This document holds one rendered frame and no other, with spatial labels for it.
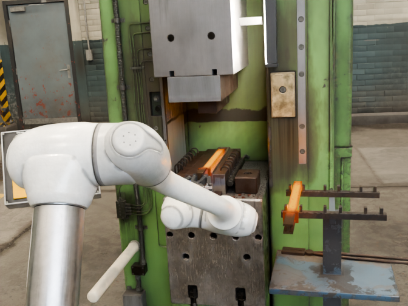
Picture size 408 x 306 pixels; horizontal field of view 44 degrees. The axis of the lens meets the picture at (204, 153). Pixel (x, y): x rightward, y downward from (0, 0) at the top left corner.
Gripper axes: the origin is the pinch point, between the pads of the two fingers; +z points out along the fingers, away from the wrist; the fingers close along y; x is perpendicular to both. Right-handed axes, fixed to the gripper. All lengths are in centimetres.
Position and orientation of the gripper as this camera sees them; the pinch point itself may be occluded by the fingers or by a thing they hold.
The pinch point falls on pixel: (201, 175)
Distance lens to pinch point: 187.9
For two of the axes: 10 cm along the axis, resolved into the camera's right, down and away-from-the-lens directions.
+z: 2.1, -2.6, 9.4
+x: -0.6, -9.6, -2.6
